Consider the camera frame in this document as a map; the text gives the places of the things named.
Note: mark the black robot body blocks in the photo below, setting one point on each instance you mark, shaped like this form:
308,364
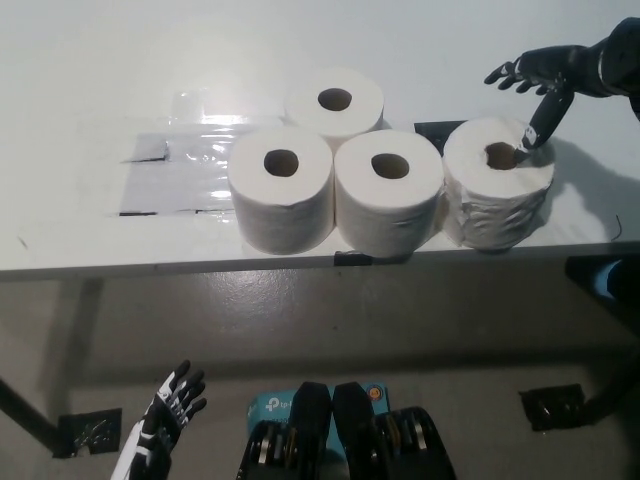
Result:
350,430

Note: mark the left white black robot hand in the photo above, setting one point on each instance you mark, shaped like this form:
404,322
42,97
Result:
150,430

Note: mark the small black tape strip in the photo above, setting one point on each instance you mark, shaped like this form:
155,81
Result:
352,258

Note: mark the wrinkled white toilet paper roll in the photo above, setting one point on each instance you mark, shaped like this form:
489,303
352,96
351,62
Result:
495,200

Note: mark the black object with blue patch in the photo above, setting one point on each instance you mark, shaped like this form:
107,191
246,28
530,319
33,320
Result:
585,277

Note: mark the black floor tape patch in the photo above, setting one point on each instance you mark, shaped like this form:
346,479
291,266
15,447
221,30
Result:
550,407
90,432

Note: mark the black tape patch on table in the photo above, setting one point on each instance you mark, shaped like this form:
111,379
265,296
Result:
435,131

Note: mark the teal tp-link box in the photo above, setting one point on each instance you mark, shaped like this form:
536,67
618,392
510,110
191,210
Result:
270,407

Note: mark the smooth white toilet paper roll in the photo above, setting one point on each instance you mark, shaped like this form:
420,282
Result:
305,110
385,210
282,210

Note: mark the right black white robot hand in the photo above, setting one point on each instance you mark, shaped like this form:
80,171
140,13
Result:
560,70

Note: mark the grey tape patch with clear film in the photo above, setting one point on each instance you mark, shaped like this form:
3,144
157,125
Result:
170,185

